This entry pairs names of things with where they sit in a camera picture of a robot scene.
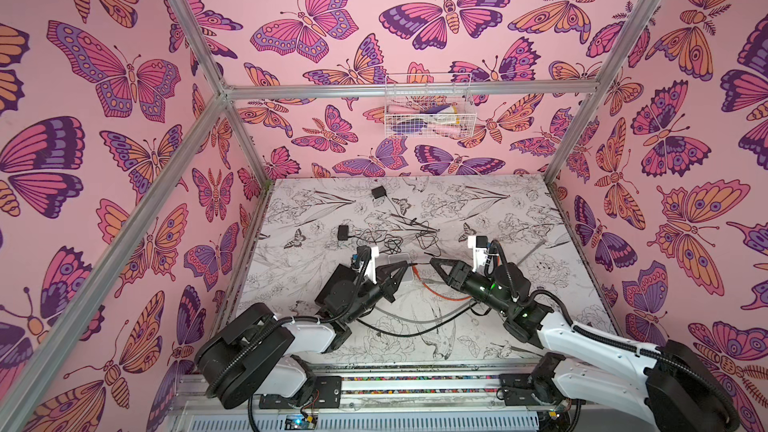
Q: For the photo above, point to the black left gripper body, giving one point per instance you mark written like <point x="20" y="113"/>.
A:
<point x="366" y="298"/>

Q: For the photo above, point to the aluminium frame post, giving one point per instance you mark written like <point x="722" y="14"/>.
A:
<point x="221" y="102"/>

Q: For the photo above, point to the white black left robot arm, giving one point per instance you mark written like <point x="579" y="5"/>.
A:
<point x="258" y="353"/>

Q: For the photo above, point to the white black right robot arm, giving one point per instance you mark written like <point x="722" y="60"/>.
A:
<point x="667" y="386"/>

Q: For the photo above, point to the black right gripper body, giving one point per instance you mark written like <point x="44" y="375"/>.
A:
<point x="462" y="277"/>

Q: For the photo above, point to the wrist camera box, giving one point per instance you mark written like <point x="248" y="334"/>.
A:
<point x="481" y="258"/>
<point x="365" y="258"/>

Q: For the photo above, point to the black power adapter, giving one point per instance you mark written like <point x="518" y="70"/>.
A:
<point x="407" y="226"/>
<point x="386" y="242"/>

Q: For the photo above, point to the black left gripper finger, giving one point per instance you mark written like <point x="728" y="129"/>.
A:
<point x="393" y="269"/>
<point x="391" y="285"/>

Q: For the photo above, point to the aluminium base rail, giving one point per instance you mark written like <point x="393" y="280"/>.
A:
<point x="415" y="398"/>

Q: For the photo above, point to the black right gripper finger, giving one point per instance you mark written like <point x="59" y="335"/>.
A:
<point x="445" y="275"/>
<point x="450" y="264"/>

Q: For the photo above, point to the white wire basket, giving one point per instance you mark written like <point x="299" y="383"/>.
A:
<point x="429" y="106"/>

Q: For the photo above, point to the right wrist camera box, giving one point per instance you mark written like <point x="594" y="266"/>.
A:
<point x="481" y="258"/>

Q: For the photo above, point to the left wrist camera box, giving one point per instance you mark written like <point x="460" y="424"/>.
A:
<point x="365" y="258"/>

